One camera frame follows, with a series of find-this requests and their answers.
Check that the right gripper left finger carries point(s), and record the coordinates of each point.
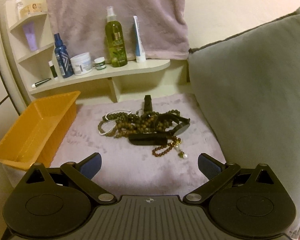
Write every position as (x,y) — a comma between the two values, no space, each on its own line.
(88,167)

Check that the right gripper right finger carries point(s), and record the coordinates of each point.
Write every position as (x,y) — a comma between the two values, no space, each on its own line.
(211,167)

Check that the orange plastic tray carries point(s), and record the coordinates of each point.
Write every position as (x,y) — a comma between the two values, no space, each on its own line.
(39,131)

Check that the black wrist watch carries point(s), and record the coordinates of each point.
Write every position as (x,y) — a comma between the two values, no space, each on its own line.
(160,138)

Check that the black strap band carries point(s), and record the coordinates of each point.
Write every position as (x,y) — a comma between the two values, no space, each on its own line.
(147,106)

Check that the mauve fleece mat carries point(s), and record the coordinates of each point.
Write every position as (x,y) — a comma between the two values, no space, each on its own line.
(130,169)

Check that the grey cushion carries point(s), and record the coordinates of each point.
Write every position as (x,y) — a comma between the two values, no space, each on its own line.
(248,88)

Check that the small black white bottle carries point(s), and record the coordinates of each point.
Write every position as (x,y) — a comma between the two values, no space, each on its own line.
(53,70)

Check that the dark green lying tube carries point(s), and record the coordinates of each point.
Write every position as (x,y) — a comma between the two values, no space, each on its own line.
(41,82)

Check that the white cream jar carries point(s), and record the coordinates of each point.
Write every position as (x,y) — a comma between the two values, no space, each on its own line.
(81,64)

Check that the small green jar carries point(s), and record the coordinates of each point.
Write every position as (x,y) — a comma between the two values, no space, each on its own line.
(100,63)

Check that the blue spray bottle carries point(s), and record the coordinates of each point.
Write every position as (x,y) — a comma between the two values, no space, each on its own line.
(62,57)

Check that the blue white tube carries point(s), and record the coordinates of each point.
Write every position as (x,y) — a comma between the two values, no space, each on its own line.
(139,50)

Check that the green olive spray bottle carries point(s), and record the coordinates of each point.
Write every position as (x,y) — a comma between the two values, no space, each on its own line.
(115,39)

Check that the lavender tube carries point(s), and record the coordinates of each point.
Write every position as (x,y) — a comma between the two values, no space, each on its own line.
(30,35)

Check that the mauve hanging towel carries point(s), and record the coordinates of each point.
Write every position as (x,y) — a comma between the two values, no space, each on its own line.
(160,23)

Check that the white dropper bottle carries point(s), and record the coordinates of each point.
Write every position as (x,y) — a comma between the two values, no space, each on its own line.
(19,7)

